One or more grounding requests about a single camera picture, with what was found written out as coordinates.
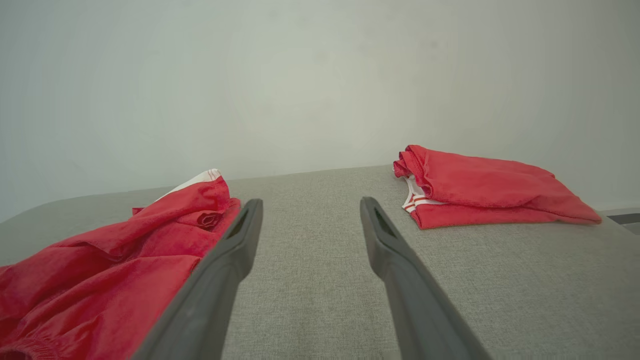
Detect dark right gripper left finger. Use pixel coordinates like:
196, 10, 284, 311
131, 198, 264, 360

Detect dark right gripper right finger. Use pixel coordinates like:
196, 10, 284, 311
360, 196, 493, 360

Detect red shorts white side stripes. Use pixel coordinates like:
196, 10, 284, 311
0, 168, 242, 360

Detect red basketball jersey white trim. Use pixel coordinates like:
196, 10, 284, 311
393, 145, 603, 230

